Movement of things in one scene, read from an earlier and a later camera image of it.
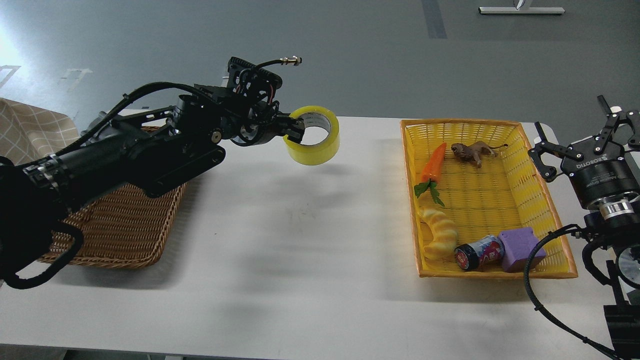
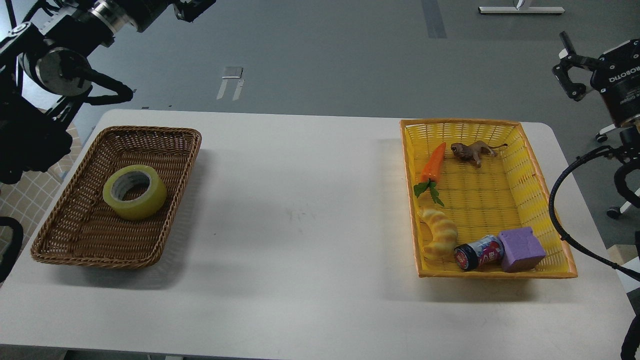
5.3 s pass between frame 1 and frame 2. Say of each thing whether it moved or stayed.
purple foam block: stayed
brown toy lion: stayed
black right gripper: moved
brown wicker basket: stayed
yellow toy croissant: stayed
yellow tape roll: moved
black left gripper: moved
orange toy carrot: stayed
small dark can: stayed
